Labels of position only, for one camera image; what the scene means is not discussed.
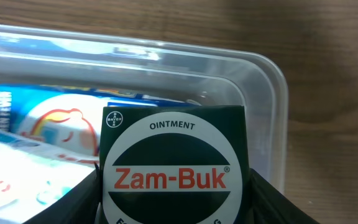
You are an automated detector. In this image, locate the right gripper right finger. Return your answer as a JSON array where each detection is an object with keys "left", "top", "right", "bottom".
[{"left": 250, "top": 169, "right": 319, "bottom": 224}]

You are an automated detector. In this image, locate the clear plastic container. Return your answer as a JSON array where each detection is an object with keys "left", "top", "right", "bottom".
[{"left": 0, "top": 25, "right": 288, "bottom": 194}]

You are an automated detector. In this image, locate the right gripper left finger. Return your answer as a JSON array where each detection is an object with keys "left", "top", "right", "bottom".
[{"left": 24, "top": 163, "right": 102, "bottom": 224}]

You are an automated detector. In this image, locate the white Panadol box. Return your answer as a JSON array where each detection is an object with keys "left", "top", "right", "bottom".
[{"left": 0, "top": 130, "right": 98, "bottom": 223}]

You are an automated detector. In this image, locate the blue Kool Fever box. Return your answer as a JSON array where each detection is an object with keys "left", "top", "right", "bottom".
[{"left": 0, "top": 84, "right": 197, "bottom": 156}]

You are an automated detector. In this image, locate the dark green round tin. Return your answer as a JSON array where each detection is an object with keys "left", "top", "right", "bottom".
[{"left": 99, "top": 106, "right": 252, "bottom": 224}]

